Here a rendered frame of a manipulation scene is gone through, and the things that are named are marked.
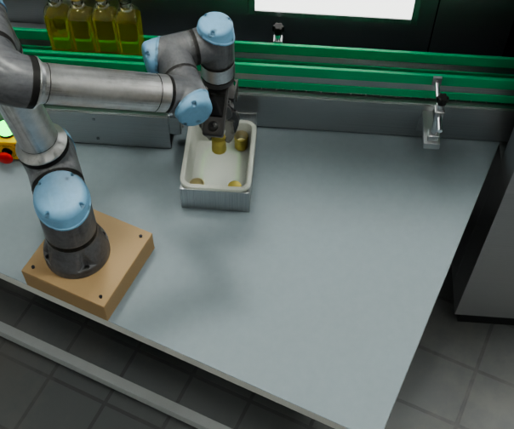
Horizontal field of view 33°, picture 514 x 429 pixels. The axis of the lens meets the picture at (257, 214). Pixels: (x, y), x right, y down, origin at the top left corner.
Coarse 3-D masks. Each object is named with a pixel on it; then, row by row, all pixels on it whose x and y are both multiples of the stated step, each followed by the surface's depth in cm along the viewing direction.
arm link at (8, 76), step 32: (0, 64) 148; (32, 64) 151; (64, 64) 157; (0, 96) 150; (32, 96) 151; (64, 96) 155; (96, 96) 158; (128, 96) 161; (160, 96) 164; (192, 96) 166
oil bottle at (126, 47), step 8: (136, 8) 207; (120, 16) 205; (128, 16) 205; (136, 16) 206; (120, 24) 207; (128, 24) 206; (136, 24) 207; (120, 32) 209; (128, 32) 209; (136, 32) 209; (120, 40) 211; (128, 40) 211; (136, 40) 211; (144, 40) 217; (120, 48) 213; (128, 48) 213; (136, 48) 213
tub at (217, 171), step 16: (192, 128) 218; (240, 128) 220; (192, 144) 218; (208, 144) 224; (192, 160) 219; (208, 160) 221; (224, 160) 221; (240, 160) 221; (192, 176) 218; (208, 176) 218; (224, 176) 218; (240, 176) 218
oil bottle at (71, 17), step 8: (72, 8) 206; (80, 8) 206; (88, 8) 207; (72, 16) 206; (80, 16) 206; (88, 16) 207; (72, 24) 208; (80, 24) 208; (88, 24) 208; (72, 32) 210; (80, 32) 210; (88, 32) 210; (72, 40) 212; (80, 40) 212; (88, 40) 212; (80, 48) 214; (88, 48) 214; (96, 48) 216
